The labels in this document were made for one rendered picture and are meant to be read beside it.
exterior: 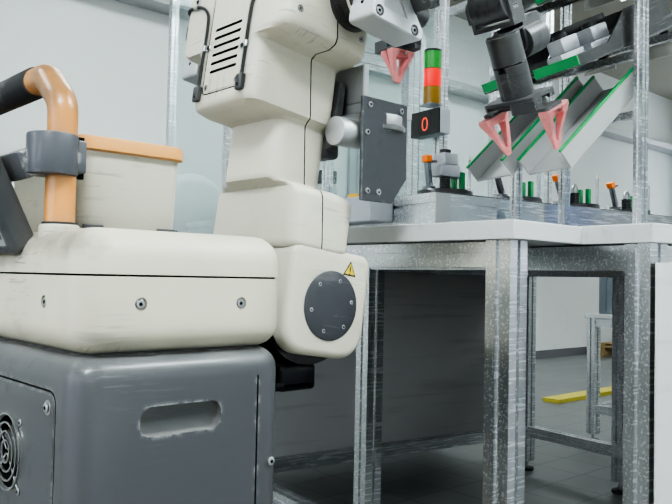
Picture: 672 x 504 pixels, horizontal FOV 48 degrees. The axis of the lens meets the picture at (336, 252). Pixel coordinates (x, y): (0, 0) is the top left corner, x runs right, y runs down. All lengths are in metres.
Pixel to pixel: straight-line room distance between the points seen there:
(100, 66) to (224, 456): 4.13
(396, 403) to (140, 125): 2.73
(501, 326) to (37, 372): 0.67
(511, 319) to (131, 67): 4.01
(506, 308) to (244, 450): 0.50
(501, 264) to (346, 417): 1.60
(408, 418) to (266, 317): 2.05
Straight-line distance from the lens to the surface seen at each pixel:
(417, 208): 1.74
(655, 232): 1.25
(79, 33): 4.85
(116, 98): 4.86
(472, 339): 3.06
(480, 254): 1.22
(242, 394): 0.85
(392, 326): 2.79
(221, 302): 0.83
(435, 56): 2.22
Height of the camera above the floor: 0.77
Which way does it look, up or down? 2 degrees up
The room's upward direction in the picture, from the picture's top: 1 degrees clockwise
